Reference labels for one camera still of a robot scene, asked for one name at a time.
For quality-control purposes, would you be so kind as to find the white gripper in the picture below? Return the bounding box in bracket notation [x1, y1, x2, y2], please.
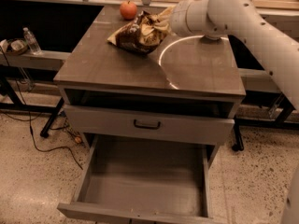
[169, 0, 209, 37]

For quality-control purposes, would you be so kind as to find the brown chip bag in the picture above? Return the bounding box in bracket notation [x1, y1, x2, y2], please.
[107, 7, 173, 55]

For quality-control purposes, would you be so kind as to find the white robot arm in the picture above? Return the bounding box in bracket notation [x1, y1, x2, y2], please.
[170, 0, 299, 110]

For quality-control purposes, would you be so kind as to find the grey drawer cabinet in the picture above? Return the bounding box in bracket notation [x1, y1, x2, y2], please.
[54, 6, 245, 158]

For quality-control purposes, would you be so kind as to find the closed top drawer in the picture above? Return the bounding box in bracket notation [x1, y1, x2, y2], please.
[64, 105, 235, 146]

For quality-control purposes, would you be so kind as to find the open middle drawer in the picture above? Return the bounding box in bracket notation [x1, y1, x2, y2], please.
[57, 135, 216, 224]

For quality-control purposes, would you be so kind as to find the white bowl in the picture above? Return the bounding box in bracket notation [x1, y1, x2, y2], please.
[204, 35, 228, 41]

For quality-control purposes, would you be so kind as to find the red apple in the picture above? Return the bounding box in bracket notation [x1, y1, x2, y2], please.
[120, 1, 137, 20]

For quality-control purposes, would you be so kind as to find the grey side shelf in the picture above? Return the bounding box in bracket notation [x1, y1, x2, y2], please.
[0, 50, 70, 71]

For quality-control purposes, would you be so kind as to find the clear water bottle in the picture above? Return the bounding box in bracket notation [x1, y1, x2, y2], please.
[23, 27, 41, 55]

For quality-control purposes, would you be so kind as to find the small bowl with items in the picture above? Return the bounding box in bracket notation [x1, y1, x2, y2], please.
[7, 39, 28, 55]

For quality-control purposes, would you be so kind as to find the black drawer handle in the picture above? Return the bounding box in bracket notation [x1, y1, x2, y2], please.
[133, 119, 161, 130]

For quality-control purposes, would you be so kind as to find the black floor cable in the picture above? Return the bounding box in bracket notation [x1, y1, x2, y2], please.
[0, 47, 84, 171]

